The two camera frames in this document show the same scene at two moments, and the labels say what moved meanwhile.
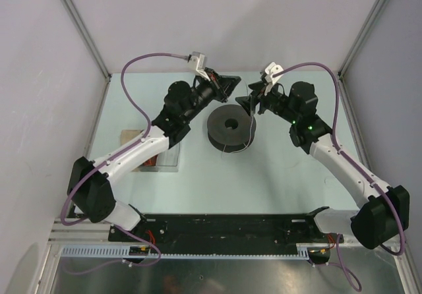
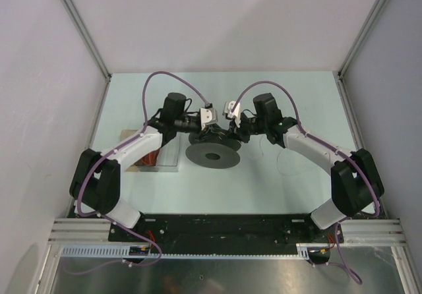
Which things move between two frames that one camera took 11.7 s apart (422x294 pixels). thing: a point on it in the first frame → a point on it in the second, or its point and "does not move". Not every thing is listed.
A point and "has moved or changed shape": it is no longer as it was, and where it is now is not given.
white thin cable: x=252 y=128 has moved or changed shape
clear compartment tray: x=167 y=161 does not move
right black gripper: x=248 y=103 → x=238 y=133
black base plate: x=224 y=231 does not move
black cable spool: x=231 y=128 has moved or changed shape
